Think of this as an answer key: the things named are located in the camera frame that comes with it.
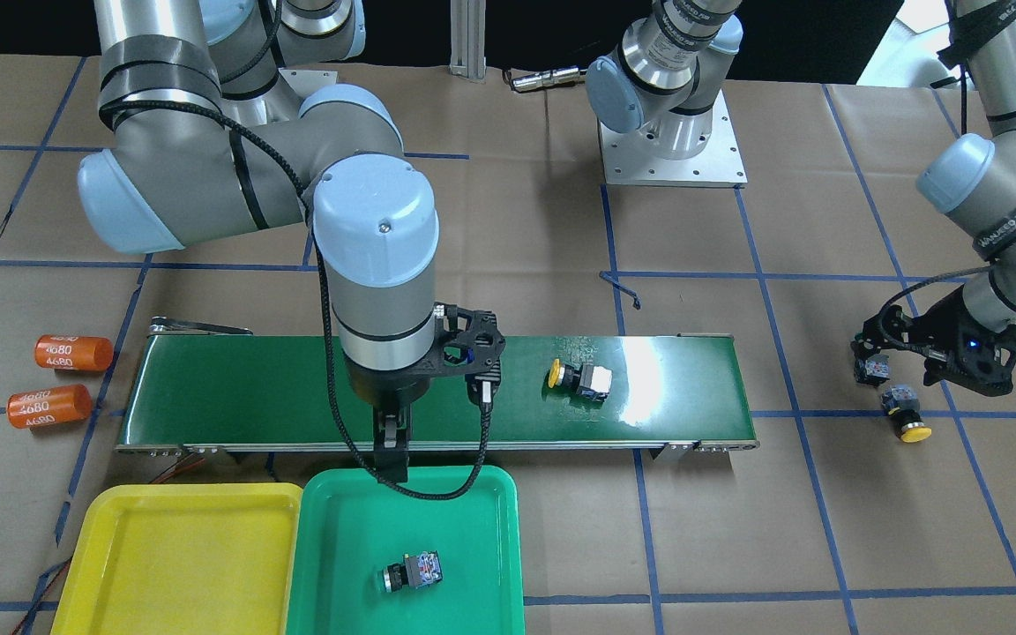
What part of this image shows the green push button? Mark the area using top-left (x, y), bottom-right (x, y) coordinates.
top-left (852, 353), bottom-right (892, 387)
top-left (380, 550), bottom-right (444, 594)

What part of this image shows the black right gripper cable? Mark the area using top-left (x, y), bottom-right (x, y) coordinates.
top-left (120, 97), bottom-right (496, 502)

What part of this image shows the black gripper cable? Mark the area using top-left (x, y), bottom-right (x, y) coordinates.
top-left (120, 97), bottom-right (496, 502)
top-left (877, 265), bottom-right (994, 354)

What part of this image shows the yellow plastic tray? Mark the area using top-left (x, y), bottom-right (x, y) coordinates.
top-left (52, 482), bottom-right (303, 634)

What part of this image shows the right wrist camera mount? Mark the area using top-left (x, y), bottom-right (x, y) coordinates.
top-left (429, 303), bottom-right (505, 386)

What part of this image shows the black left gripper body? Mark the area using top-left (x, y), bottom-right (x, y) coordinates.
top-left (858, 290), bottom-right (1016, 395)

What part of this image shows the aluminium frame post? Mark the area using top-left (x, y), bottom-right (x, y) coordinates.
top-left (448, 0), bottom-right (487, 84)

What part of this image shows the red thin wire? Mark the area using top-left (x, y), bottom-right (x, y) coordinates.
top-left (19, 452), bottom-right (209, 635)

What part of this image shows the green conveyor belt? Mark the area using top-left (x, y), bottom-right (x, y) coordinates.
top-left (116, 332), bottom-right (759, 455)

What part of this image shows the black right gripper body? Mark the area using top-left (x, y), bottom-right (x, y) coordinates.
top-left (344, 357), bottom-right (434, 412)

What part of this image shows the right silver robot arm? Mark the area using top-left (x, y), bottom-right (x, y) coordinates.
top-left (77, 1), bottom-right (441, 482)

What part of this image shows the yellow push button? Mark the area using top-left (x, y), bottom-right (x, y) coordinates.
top-left (880, 385), bottom-right (932, 444)
top-left (547, 358), bottom-right (614, 403)

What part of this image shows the green plastic tray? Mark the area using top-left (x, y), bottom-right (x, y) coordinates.
top-left (285, 466), bottom-right (526, 634)

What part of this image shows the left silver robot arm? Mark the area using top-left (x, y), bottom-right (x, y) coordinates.
top-left (727, 1), bottom-right (1016, 400)

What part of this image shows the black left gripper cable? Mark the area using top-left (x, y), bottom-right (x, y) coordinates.
top-left (877, 265), bottom-right (994, 354)

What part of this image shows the orange 4680 cylinder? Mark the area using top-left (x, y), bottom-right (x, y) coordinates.
top-left (5, 385), bottom-right (93, 430)
top-left (33, 334), bottom-right (116, 371)

